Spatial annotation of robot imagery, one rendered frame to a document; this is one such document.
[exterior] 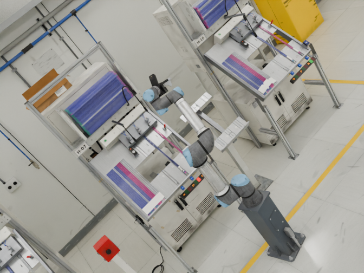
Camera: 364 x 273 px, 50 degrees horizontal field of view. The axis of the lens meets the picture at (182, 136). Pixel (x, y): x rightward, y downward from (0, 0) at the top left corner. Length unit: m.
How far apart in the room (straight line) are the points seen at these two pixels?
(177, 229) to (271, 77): 1.62
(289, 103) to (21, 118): 2.91
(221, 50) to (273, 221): 1.69
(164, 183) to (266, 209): 0.85
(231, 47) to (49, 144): 2.36
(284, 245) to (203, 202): 0.98
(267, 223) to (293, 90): 1.75
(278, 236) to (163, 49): 3.02
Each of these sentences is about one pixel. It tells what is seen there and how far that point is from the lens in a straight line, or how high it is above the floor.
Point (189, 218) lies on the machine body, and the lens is 3.68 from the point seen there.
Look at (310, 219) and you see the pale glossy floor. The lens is 3.29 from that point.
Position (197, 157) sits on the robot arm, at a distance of 2.48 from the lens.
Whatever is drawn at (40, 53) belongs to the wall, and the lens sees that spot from 4.66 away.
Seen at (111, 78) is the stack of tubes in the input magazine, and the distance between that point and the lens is 3.26.
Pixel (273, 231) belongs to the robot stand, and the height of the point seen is 0.31.
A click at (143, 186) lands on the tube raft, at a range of 3.18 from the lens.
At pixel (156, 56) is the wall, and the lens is 5.09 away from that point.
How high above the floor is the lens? 2.36
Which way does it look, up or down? 26 degrees down
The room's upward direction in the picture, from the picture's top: 37 degrees counter-clockwise
